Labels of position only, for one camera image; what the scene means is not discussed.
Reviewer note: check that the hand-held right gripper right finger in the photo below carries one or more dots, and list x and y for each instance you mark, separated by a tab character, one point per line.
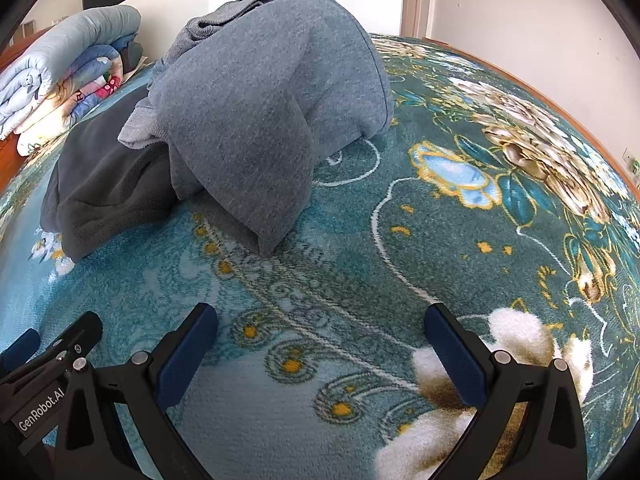
456	360

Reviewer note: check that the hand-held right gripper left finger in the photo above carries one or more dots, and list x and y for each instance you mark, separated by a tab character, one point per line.
184	357

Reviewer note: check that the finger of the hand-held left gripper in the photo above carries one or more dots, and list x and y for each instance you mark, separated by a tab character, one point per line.
75	332
20	346

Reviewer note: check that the grey knitted sock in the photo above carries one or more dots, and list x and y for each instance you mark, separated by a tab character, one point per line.
260	110

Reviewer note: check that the teal floral blanket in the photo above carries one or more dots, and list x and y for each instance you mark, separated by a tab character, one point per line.
350	260

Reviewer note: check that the dark grey garment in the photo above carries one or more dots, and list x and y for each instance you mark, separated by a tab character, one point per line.
100	185

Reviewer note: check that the floral folded quilt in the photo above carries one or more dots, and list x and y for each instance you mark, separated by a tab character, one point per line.
75	95

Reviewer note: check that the dark cloth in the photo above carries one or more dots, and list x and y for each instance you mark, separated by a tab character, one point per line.
132	56

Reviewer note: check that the wall socket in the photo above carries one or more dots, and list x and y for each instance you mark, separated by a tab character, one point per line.
632	162

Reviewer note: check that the white door frame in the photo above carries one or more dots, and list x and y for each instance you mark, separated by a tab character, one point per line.
417	0

